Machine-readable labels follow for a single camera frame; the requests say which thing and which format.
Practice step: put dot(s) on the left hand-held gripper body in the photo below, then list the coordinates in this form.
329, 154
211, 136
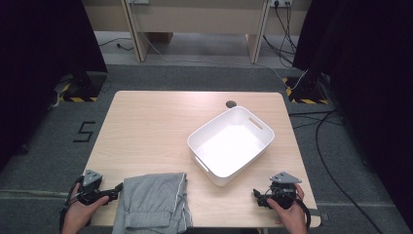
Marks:
92, 179

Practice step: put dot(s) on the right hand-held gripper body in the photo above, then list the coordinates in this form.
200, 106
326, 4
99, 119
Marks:
283, 190

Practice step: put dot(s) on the grey pants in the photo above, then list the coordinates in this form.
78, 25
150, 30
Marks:
152, 204

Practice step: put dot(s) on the white plastic basket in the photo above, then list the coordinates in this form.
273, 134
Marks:
230, 146

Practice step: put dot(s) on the person's right hand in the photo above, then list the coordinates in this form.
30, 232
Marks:
293, 217

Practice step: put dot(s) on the person's left hand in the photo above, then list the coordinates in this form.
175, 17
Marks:
76, 216

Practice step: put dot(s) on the black stand base striped tape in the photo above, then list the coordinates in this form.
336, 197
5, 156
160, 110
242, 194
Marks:
85, 89
307, 92

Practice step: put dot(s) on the dark round table grommet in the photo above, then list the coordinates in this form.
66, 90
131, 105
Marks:
231, 104

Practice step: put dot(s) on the black curtain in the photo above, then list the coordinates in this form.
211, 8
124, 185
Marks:
39, 65
370, 81

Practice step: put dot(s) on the beige wooden desk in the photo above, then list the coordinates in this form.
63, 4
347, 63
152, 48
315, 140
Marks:
198, 19

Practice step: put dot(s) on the white wall socket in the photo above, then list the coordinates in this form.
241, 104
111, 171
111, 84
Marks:
281, 2

